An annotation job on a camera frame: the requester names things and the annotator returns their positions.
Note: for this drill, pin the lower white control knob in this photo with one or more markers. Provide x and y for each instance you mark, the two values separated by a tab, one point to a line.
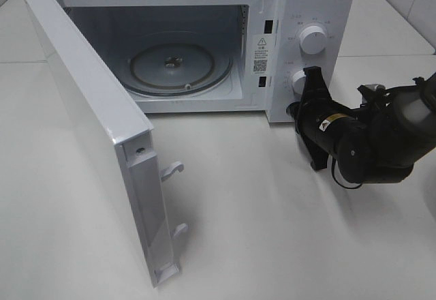
298	81

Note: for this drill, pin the white microwave door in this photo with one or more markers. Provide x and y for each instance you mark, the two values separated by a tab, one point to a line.
114	134

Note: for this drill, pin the white microwave oven body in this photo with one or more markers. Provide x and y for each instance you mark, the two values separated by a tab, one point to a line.
106	24

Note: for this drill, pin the upper white control knob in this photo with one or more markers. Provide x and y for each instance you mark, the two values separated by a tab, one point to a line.
313	38

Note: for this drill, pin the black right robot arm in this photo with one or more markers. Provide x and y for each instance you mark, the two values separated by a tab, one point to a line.
377	142

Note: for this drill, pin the round white door button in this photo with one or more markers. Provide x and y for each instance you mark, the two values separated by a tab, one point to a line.
292	109

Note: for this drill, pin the white control knob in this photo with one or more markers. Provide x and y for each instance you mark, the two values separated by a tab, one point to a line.
313	38
298	81

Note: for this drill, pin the glass microwave turntable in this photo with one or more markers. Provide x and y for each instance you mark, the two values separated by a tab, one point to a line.
171	64

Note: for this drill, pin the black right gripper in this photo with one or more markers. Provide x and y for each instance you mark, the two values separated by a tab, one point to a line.
328	132

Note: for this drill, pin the warning label sticker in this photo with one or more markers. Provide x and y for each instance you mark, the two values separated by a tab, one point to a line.
260	53

